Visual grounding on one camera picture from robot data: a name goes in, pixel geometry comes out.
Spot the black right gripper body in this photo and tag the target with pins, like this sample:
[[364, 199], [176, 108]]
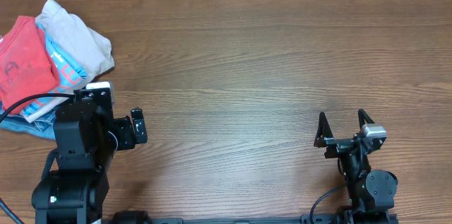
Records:
[[339, 146]]

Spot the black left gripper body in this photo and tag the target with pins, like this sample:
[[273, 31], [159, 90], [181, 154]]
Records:
[[126, 137]]

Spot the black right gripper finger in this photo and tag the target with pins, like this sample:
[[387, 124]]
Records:
[[364, 118], [324, 135]]

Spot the red printed t-shirt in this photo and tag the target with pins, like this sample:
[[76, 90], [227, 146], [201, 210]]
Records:
[[26, 67]]

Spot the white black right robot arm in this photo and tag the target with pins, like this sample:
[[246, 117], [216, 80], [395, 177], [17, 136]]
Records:
[[371, 192]]

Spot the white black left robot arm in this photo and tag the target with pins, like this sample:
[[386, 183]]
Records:
[[74, 182]]

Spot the light blue folded t-shirt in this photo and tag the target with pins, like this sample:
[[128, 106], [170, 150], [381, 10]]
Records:
[[70, 72]]

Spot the folded blue jeans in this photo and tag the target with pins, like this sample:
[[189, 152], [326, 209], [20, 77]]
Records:
[[41, 127]]

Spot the beige folded garment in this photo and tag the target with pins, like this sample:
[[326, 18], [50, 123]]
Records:
[[89, 48]]

